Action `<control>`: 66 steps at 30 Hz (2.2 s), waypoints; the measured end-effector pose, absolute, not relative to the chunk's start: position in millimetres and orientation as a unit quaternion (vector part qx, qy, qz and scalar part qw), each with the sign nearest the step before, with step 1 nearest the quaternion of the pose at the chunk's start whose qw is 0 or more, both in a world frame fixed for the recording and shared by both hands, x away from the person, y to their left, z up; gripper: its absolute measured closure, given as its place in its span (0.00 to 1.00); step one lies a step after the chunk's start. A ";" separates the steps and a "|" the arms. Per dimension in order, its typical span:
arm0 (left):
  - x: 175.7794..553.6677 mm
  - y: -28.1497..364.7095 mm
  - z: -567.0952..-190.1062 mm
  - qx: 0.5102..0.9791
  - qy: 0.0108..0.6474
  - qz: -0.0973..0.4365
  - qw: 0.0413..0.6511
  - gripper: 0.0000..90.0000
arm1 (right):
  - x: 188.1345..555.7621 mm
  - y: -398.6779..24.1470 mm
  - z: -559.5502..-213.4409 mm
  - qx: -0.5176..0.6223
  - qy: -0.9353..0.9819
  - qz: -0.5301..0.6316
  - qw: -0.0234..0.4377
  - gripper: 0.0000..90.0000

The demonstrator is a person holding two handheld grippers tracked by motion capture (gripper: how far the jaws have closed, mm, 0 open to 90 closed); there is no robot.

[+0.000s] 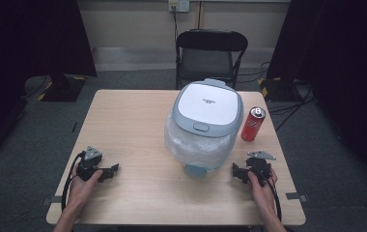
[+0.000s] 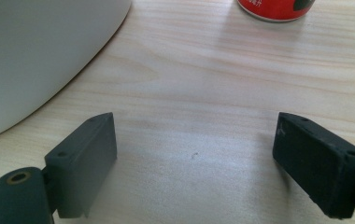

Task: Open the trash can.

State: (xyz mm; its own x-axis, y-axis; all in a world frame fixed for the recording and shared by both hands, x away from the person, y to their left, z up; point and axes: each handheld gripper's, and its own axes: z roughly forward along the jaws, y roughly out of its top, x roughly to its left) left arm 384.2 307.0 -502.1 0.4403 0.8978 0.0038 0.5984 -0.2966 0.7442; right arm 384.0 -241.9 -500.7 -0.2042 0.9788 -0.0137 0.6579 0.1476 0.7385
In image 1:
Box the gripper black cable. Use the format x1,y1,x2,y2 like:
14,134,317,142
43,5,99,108
61,152,86,212
262,173,283,223

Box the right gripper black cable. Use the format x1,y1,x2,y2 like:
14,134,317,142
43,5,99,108
262,173,283,223

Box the white wall outlet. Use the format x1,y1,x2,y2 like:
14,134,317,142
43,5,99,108
167,0,190,14

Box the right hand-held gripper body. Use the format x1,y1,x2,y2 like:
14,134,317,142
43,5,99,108
244,150,277,188

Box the black outlet cable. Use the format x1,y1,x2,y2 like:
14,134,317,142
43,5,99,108
171,6,180,43

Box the grey tape strip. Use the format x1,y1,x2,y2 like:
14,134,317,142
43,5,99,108
285,191,309,203
41,195,63,207

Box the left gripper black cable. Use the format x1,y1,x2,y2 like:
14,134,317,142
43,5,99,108
61,152,86,212

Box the clear plastic bin liner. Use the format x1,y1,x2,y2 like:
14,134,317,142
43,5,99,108
163,110,238,171

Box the person's right hand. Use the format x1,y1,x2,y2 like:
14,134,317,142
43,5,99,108
247,167,278,212

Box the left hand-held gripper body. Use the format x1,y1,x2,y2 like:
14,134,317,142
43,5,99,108
76,145,103,182

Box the person's left hand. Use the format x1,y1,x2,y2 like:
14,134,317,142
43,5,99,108
66,165,103,211

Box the red soda can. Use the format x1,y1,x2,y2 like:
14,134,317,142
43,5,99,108
240,106,267,142

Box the black floor cables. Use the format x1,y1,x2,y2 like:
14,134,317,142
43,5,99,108
238,61,316,131

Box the black stand base yellow tape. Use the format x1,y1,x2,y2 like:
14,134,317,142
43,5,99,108
37,74,87,103
257,76,303,102

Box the black folding chair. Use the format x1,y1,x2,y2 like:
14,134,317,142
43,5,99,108
175,28,249,91

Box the white grey rice cooker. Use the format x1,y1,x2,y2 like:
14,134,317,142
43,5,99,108
163,77,244,179

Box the dark curtain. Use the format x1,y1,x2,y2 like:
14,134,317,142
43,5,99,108
0,0,98,168
267,0,367,194

